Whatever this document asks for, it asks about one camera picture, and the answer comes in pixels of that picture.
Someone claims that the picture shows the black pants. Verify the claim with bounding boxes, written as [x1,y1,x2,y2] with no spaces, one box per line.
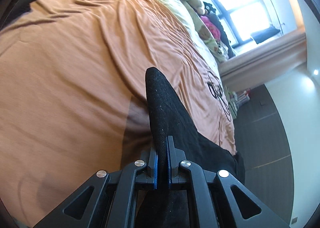
[135,68,245,227]

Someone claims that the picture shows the orange bed blanket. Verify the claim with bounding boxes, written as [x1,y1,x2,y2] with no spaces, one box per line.
[1,0,236,226]

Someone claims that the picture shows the peach curtain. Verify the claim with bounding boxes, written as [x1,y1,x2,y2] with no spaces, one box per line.
[219,28,307,92]

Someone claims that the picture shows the pile of plush toys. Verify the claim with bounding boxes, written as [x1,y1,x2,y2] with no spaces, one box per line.
[180,0,235,63]

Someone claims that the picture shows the cream bed sheet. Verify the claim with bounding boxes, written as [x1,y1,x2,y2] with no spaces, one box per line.
[159,0,219,76]

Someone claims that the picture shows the folded black garment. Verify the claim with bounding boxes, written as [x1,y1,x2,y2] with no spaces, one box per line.
[1,0,36,29]

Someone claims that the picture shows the black cables on bed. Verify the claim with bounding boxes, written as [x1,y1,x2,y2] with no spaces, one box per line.
[206,70,232,121]

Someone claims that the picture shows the window with dark frame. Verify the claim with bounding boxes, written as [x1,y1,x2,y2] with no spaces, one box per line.
[204,0,284,54]

